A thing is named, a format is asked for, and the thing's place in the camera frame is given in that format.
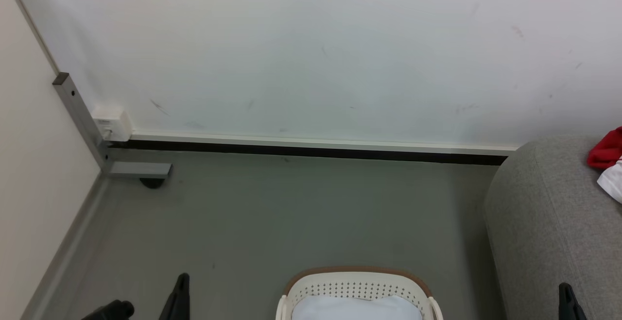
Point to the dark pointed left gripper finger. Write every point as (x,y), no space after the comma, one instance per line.
(179,300)
(109,310)

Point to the grey metal frame post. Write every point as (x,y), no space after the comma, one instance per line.
(85,121)

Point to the white perforated laundry basket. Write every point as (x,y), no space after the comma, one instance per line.
(357,286)

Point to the grey fabric sofa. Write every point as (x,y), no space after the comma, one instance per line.
(549,223)

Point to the red garment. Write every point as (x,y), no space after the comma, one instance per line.
(607,150)

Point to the black baseboard strip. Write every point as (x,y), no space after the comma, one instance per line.
(311,152)

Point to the white cloth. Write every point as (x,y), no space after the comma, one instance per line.
(357,309)
(613,181)

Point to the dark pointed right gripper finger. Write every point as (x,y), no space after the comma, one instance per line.
(569,305)

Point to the grey baseboard strip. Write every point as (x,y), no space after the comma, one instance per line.
(63,261)

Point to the black round foot pad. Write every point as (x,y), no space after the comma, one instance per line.
(152,182)

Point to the white wall socket box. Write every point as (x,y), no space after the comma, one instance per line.
(112,122)

